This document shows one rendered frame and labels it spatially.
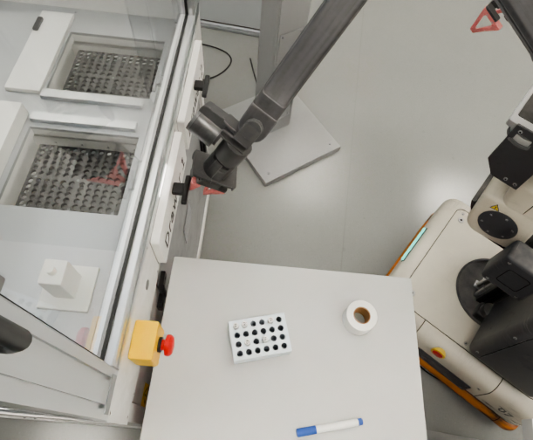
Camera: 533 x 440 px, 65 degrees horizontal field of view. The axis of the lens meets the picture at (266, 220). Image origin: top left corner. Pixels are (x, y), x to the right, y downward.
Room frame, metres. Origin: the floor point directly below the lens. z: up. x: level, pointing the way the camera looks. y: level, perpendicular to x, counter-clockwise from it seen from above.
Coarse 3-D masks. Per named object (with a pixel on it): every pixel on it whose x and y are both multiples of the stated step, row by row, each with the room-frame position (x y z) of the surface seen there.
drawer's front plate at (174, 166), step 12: (180, 132) 0.61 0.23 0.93; (180, 144) 0.58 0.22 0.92; (180, 156) 0.57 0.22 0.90; (168, 168) 0.51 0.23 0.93; (180, 168) 0.55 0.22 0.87; (168, 180) 0.48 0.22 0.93; (180, 180) 0.53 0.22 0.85; (168, 192) 0.45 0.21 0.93; (168, 204) 0.43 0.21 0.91; (156, 216) 0.39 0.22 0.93; (168, 216) 0.41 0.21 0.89; (156, 228) 0.36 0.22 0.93; (168, 228) 0.39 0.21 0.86; (156, 240) 0.33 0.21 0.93; (156, 252) 0.33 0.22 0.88
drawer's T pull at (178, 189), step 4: (188, 176) 0.50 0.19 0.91; (188, 180) 0.49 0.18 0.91; (176, 184) 0.48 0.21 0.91; (180, 184) 0.48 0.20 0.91; (184, 184) 0.48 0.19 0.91; (188, 184) 0.48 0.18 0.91; (176, 188) 0.47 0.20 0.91; (180, 188) 0.47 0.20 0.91; (184, 188) 0.47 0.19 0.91; (188, 188) 0.48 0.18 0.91; (172, 192) 0.46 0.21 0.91; (176, 192) 0.46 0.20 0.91; (180, 192) 0.46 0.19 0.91; (184, 192) 0.46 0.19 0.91; (184, 196) 0.45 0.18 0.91; (184, 200) 0.44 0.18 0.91; (184, 204) 0.44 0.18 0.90
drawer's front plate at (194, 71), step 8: (200, 40) 0.93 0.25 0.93; (200, 48) 0.90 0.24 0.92; (192, 56) 0.86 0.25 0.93; (200, 56) 0.89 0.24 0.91; (192, 64) 0.83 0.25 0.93; (200, 64) 0.88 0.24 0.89; (192, 72) 0.80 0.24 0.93; (200, 72) 0.87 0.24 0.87; (192, 80) 0.78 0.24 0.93; (184, 88) 0.75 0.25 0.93; (192, 88) 0.76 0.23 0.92; (184, 96) 0.72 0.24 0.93; (192, 96) 0.75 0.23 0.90; (184, 104) 0.70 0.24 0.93; (192, 104) 0.74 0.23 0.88; (184, 112) 0.67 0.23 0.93; (192, 112) 0.73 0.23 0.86; (184, 120) 0.65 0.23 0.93; (184, 128) 0.64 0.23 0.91; (184, 136) 0.64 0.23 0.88; (184, 144) 0.64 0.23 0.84
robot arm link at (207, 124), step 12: (204, 108) 0.54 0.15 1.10; (216, 108) 0.55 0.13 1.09; (192, 120) 0.52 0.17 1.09; (204, 120) 0.52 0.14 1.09; (216, 120) 0.52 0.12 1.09; (228, 120) 0.53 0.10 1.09; (252, 120) 0.51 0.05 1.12; (192, 132) 0.51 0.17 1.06; (204, 132) 0.51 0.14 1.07; (216, 132) 0.51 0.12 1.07; (240, 132) 0.49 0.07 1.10; (252, 132) 0.50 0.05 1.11
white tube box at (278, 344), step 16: (240, 320) 0.23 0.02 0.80; (256, 320) 0.24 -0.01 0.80; (240, 336) 0.20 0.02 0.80; (256, 336) 0.20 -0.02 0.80; (272, 336) 0.21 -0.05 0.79; (288, 336) 0.21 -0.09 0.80; (240, 352) 0.17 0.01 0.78; (256, 352) 0.18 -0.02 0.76; (272, 352) 0.18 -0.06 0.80; (288, 352) 0.18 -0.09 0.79
